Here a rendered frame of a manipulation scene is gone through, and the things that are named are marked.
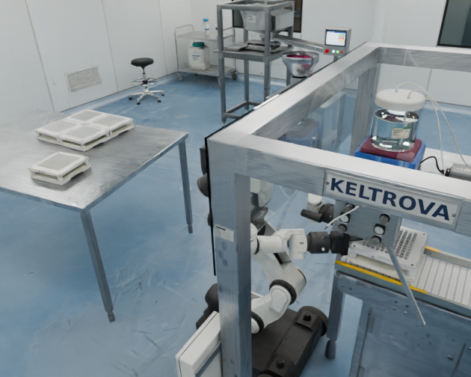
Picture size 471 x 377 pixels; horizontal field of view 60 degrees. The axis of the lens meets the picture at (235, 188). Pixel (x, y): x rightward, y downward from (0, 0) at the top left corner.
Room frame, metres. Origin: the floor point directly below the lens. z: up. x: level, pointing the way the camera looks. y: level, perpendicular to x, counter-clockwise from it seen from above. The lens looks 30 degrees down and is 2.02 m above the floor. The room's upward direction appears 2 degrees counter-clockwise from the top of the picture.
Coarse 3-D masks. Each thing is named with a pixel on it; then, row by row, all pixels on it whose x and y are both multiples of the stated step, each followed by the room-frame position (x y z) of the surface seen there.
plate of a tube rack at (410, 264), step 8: (408, 232) 1.32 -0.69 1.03; (416, 232) 1.31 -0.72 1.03; (368, 240) 1.27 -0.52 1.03; (400, 240) 1.26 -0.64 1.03; (416, 240) 1.26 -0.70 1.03; (424, 240) 1.26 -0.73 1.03; (352, 248) 1.23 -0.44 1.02; (360, 248) 1.22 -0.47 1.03; (368, 248) 1.22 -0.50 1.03; (416, 248) 1.21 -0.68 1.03; (368, 256) 1.19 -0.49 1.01; (376, 256) 1.18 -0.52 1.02; (384, 256) 1.17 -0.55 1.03; (416, 256) 1.17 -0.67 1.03; (392, 264) 1.14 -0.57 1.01; (400, 264) 1.13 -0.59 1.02; (408, 264) 1.13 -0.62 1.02; (416, 264) 1.12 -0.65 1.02
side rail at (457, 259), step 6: (426, 252) 1.31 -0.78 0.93; (432, 252) 1.29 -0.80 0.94; (438, 252) 1.28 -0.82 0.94; (444, 252) 1.28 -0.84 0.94; (438, 258) 1.28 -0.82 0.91; (444, 258) 1.27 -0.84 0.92; (450, 258) 1.26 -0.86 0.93; (456, 258) 1.25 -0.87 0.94; (462, 258) 1.24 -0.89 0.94; (462, 264) 1.23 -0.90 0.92; (468, 264) 1.22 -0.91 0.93
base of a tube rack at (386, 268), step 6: (348, 258) 1.23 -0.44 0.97; (354, 258) 1.22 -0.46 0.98; (360, 258) 1.22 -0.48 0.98; (366, 258) 1.22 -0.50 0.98; (420, 258) 1.21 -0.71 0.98; (360, 264) 1.20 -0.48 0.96; (366, 264) 1.19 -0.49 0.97; (372, 264) 1.18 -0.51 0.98; (378, 264) 1.18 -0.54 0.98; (384, 264) 1.18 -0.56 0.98; (378, 270) 1.17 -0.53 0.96; (384, 270) 1.16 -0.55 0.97; (390, 270) 1.15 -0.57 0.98; (402, 270) 1.15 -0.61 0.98; (396, 276) 1.13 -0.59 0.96; (414, 276) 1.13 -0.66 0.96
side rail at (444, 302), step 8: (336, 264) 1.24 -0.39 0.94; (352, 272) 1.20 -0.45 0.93; (360, 272) 1.18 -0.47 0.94; (368, 280) 1.17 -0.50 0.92; (376, 280) 1.15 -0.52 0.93; (384, 280) 1.13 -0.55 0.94; (392, 288) 1.12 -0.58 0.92; (400, 288) 1.10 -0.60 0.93; (416, 296) 1.07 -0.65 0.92; (424, 296) 1.06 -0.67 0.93; (432, 296) 1.04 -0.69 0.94; (440, 296) 1.04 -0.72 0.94; (440, 304) 1.03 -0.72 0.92; (448, 304) 1.01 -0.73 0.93; (456, 304) 1.00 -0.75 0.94; (464, 304) 1.00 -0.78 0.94; (464, 312) 0.99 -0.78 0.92
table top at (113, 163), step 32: (0, 128) 2.98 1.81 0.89; (32, 128) 2.96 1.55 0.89; (160, 128) 2.88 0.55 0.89; (0, 160) 2.40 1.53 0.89; (32, 160) 2.39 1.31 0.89; (96, 160) 2.36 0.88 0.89; (128, 160) 2.34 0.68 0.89; (32, 192) 1.97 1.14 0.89; (64, 192) 1.96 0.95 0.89; (96, 192) 1.95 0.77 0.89
